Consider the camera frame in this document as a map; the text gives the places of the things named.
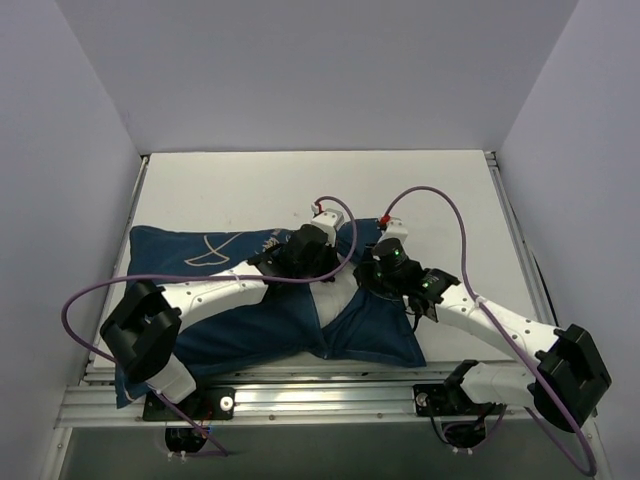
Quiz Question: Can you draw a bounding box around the white pillow insert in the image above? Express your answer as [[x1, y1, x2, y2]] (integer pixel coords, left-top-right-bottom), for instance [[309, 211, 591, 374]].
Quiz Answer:
[[309, 262, 358, 329]]

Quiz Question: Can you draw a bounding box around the blue fish-print pillowcase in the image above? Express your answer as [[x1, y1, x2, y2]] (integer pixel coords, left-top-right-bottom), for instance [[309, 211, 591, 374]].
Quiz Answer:
[[127, 219, 426, 379]]

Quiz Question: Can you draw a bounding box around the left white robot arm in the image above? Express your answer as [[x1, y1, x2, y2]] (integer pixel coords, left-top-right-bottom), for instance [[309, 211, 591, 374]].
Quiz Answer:
[[100, 220, 340, 419]]

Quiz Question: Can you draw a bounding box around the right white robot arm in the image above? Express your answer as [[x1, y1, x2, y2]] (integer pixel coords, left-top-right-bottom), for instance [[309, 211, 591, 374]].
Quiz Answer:
[[355, 238, 612, 432]]

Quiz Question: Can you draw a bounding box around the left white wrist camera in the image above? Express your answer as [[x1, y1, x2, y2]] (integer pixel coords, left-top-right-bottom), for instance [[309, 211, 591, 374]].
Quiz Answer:
[[310, 202, 345, 247]]

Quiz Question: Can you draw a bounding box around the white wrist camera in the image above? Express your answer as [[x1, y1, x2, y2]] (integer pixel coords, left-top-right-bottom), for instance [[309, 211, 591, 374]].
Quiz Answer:
[[310, 202, 345, 247], [378, 215, 408, 244]]

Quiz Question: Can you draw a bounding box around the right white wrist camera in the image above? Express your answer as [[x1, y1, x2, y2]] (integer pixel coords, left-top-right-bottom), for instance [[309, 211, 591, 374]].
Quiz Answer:
[[378, 215, 408, 244]]

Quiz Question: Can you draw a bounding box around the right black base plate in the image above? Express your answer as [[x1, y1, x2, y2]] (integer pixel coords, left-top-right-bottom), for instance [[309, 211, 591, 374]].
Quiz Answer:
[[412, 383, 501, 417]]

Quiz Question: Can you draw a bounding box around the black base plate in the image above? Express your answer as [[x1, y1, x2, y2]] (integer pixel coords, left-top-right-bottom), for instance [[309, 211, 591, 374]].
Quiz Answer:
[[142, 387, 236, 422], [412, 383, 501, 417]]

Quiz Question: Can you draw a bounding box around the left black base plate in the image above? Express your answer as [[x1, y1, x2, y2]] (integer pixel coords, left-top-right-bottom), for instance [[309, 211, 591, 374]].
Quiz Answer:
[[142, 387, 236, 422]]

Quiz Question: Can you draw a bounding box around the aluminium mounting rail frame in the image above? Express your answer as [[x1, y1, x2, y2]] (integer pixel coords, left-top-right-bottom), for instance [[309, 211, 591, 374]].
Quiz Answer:
[[49, 149, 599, 480]]

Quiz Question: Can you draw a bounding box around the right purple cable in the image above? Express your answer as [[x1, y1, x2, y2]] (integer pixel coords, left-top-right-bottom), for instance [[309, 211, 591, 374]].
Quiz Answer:
[[379, 185, 599, 477]]

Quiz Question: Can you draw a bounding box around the purple cable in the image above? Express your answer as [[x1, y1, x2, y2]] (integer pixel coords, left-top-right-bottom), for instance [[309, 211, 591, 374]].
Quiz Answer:
[[379, 185, 599, 477], [60, 195, 359, 459]]

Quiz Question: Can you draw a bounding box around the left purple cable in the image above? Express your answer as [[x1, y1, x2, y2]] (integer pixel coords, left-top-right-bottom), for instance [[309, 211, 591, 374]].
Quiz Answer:
[[60, 195, 359, 459]]

